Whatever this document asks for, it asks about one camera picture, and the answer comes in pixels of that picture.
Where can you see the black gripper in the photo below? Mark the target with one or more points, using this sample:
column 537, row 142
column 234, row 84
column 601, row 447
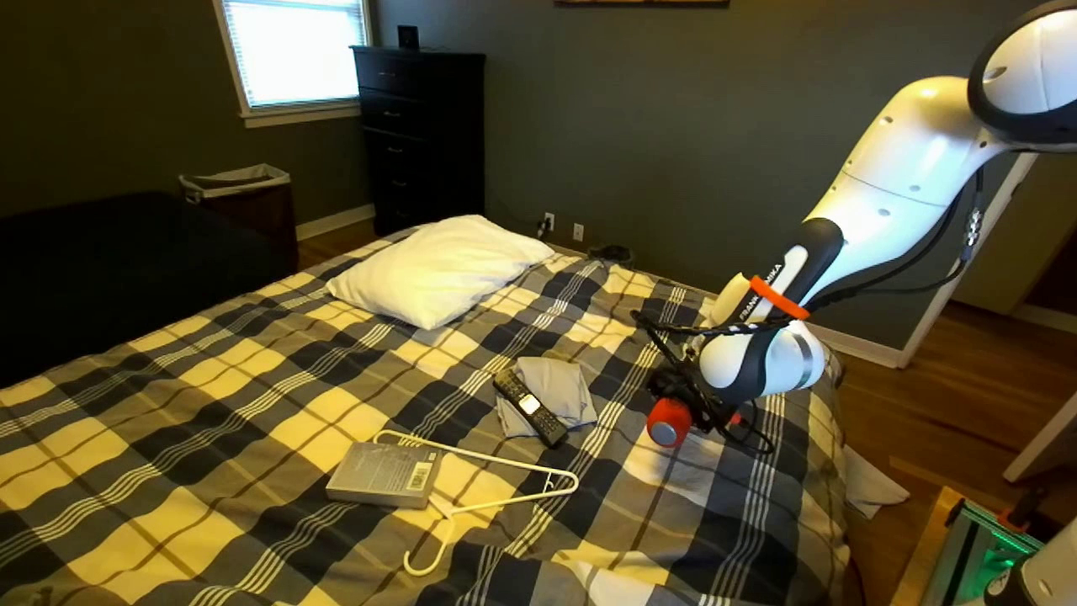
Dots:
column 685, row 385

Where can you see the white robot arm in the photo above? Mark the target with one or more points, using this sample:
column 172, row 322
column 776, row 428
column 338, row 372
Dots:
column 888, row 194

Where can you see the plaid bed comforter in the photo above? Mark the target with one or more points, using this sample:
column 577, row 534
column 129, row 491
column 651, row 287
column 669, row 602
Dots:
column 291, row 450

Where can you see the folded grey cloth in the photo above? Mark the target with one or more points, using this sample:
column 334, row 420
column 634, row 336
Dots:
column 558, row 385

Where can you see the black remote control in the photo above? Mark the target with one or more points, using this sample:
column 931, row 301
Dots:
column 522, row 407

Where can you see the white pillow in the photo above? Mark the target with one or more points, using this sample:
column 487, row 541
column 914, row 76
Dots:
column 439, row 271

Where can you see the black dresser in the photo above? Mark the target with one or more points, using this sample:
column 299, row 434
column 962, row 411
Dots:
column 423, row 121

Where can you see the dark laundry basket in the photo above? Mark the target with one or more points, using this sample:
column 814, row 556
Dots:
column 255, row 198

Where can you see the bright window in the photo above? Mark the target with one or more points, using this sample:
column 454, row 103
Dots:
column 294, row 58

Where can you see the wall power outlet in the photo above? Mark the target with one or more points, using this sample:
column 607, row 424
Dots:
column 558, row 231

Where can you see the green metal frame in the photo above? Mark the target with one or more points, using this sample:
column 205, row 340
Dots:
column 960, row 553

